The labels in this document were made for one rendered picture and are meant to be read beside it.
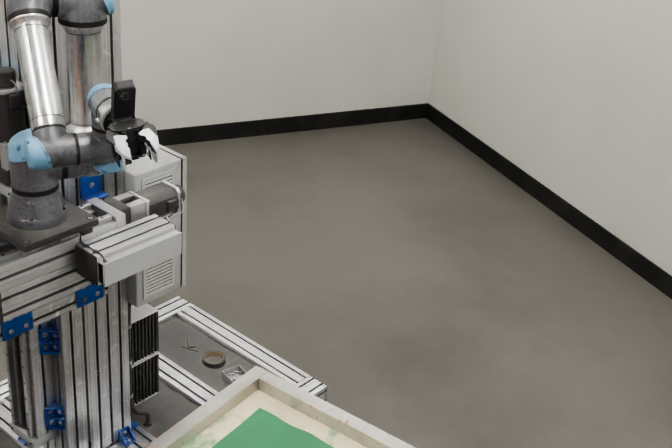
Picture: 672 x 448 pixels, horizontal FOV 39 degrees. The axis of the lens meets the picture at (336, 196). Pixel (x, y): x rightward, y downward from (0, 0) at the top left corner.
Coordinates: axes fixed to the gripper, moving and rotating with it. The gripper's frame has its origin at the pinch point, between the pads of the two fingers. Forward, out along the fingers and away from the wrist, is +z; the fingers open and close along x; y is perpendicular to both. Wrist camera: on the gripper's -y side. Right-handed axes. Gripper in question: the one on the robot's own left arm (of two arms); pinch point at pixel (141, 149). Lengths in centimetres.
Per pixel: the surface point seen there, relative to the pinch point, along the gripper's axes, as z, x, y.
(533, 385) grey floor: -79, -165, 192
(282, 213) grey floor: -257, -122, 187
